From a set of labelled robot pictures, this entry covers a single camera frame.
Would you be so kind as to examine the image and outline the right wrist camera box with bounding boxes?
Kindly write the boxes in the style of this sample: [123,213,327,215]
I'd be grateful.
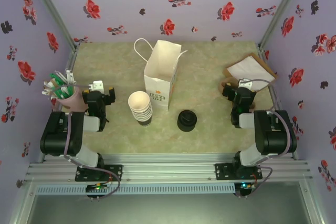
[238,77,254,91]

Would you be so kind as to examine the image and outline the white paper takeout bag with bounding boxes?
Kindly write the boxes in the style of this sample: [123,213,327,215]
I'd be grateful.
[133,37,189,111]

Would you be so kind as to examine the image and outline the brown cardboard cup sleeves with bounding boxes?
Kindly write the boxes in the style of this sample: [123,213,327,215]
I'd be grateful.
[219,76,238,95]

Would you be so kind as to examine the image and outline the pink straw holder cup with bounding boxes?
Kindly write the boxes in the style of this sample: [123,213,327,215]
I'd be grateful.
[55,87,89,111]

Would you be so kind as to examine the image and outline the white napkin stack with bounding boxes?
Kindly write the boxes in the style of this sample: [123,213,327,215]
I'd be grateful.
[227,55,275,91]

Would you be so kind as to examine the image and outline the grey slotted cable duct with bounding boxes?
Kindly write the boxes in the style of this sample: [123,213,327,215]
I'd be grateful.
[35,184,236,195]

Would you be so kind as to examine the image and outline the aluminium front rail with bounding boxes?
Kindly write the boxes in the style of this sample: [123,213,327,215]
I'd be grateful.
[26,153,312,183]

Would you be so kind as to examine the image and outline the aluminium frame post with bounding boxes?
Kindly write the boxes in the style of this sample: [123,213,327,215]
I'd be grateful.
[26,0,79,51]
[258,0,308,48]

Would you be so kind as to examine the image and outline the white napkins on tray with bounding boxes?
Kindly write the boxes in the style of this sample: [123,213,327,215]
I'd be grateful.
[223,52,278,92]

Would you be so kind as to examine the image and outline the aluminium lower frame rail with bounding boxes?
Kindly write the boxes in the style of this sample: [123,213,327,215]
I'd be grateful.
[299,181,325,224]
[7,179,36,224]

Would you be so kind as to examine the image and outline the stack of paper cups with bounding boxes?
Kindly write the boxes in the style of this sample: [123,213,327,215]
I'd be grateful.
[128,91,154,127]

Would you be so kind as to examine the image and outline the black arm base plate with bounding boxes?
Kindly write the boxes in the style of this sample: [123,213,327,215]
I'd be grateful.
[75,164,123,182]
[214,163,263,182]

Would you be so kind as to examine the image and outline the black controller board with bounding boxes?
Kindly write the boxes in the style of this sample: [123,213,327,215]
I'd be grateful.
[234,182,257,198]
[86,183,111,201]

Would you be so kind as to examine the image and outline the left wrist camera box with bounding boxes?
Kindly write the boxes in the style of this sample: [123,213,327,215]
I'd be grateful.
[88,80,104,91]

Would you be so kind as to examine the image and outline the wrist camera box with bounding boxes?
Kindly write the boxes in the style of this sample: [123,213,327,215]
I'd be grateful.
[88,80,104,91]
[238,77,254,91]

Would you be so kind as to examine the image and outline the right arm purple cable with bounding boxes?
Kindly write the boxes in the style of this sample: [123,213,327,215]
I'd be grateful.
[236,78,292,198]

